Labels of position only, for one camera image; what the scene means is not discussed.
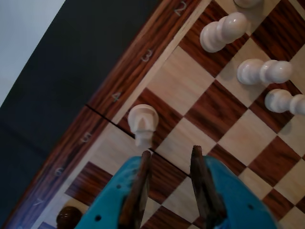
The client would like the black table mat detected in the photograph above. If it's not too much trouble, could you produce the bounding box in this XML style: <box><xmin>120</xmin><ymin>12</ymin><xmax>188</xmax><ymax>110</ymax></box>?
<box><xmin>0</xmin><ymin>0</ymin><xmax>167</xmax><ymax>218</ymax></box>

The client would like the white chess rook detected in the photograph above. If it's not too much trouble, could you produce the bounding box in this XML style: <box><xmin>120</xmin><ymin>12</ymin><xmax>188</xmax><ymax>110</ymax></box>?
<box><xmin>233</xmin><ymin>0</ymin><xmax>264</xmax><ymax>9</ymax></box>

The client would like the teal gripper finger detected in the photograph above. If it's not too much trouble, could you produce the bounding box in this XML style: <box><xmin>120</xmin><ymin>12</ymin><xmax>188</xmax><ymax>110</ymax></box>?
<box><xmin>189</xmin><ymin>145</ymin><xmax>284</xmax><ymax>229</ymax></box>
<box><xmin>73</xmin><ymin>150</ymin><xmax>153</xmax><ymax>229</ymax></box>

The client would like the white chess knight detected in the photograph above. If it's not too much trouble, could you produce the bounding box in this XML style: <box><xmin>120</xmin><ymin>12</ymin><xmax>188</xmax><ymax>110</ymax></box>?
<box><xmin>127</xmin><ymin>104</ymin><xmax>160</xmax><ymax>147</ymax></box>

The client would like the wooden folding chessboard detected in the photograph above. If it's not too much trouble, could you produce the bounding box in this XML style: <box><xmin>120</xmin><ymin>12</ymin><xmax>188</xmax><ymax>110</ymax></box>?
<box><xmin>0</xmin><ymin>0</ymin><xmax>305</xmax><ymax>229</ymax></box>

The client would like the white chess pawn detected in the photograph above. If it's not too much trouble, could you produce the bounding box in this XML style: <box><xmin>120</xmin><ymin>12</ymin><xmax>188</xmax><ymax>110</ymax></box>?
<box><xmin>264</xmin><ymin>89</ymin><xmax>305</xmax><ymax>115</ymax></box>
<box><xmin>237</xmin><ymin>59</ymin><xmax>293</xmax><ymax>85</ymax></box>
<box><xmin>199</xmin><ymin>11</ymin><xmax>249</xmax><ymax>53</ymax></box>

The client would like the dark brown chess pawn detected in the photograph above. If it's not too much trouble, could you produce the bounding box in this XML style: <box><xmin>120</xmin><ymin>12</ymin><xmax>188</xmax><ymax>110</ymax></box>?
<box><xmin>56</xmin><ymin>206</ymin><xmax>84</xmax><ymax>229</ymax></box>

